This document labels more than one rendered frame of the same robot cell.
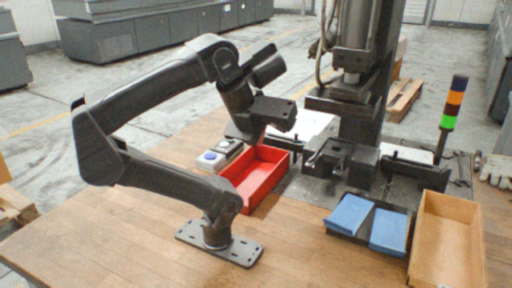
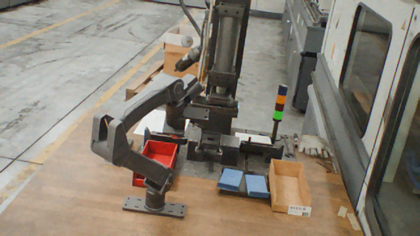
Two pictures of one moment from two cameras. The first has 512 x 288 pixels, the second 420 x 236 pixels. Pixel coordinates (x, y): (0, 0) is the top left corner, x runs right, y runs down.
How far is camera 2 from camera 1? 79 cm
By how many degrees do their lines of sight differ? 24
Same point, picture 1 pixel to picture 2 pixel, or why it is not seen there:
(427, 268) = (281, 201)
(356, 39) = (226, 66)
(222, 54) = (178, 86)
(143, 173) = (133, 157)
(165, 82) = (151, 103)
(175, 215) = (113, 196)
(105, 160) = (123, 149)
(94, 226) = (54, 212)
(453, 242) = (291, 187)
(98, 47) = not seen: outside the picture
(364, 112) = (231, 112)
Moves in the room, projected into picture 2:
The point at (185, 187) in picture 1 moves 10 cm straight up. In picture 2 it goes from (149, 166) to (151, 136)
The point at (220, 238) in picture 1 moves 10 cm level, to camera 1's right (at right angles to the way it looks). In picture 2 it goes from (161, 201) to (191, 196)
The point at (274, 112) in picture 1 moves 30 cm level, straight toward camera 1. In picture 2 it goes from (199, 116) to (238, 165)
